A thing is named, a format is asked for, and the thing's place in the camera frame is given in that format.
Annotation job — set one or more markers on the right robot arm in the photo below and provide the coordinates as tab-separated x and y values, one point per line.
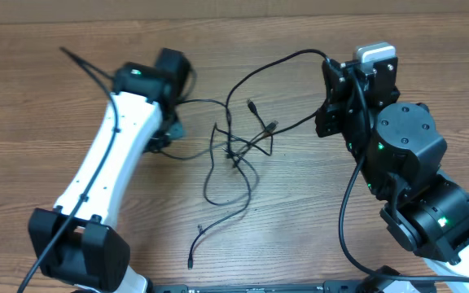
398	151

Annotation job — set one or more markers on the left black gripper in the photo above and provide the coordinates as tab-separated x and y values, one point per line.
177	132

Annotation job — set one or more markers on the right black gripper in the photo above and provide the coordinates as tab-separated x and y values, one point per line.
333	118

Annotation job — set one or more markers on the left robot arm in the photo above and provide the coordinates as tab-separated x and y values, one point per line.
76	241

